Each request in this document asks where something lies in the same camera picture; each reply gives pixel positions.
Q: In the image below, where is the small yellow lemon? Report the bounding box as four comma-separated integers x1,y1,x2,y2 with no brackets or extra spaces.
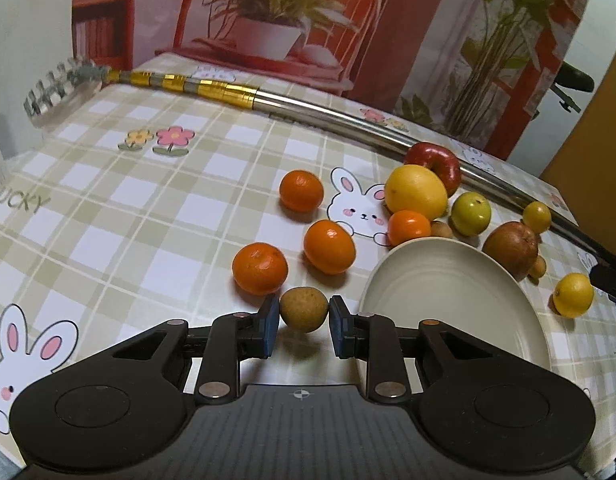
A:
552,273,594,318

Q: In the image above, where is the small brown longan behind apple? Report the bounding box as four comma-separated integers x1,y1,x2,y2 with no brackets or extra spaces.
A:
528,256,547,281

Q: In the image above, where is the telescopic metal pole with rake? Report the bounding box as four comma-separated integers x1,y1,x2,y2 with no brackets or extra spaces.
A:
23,58,616,266

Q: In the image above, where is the black exercise bike seat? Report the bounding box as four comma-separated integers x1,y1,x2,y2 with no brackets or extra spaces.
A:
550,62,596,114

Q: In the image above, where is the checked bunny tablecloth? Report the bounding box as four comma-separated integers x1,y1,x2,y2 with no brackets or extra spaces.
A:
0,54,616,474

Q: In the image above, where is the large yellow lemon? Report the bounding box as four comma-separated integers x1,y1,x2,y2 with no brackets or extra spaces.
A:
384,165,448,221

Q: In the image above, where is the beige round plate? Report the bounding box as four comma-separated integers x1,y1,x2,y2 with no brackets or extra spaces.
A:
358,237,551,368

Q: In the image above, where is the printed room backdrop poster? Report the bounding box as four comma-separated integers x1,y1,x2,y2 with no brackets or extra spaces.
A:
72,0,588,158

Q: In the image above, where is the small yellow-orange kumquat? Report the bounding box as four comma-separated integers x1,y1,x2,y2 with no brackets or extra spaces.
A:
522,200,552,234

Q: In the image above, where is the small brown longan by plate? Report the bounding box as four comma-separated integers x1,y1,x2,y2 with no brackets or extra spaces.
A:
430,220,453,238

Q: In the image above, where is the small orange tangerine by lemon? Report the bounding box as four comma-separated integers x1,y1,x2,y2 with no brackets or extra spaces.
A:
387,210,432,247

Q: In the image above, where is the green round fruit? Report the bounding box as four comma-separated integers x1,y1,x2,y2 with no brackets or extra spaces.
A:
450,192,491,236

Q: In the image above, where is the red apple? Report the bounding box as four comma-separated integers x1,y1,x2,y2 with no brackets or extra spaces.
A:
404,142,462,196

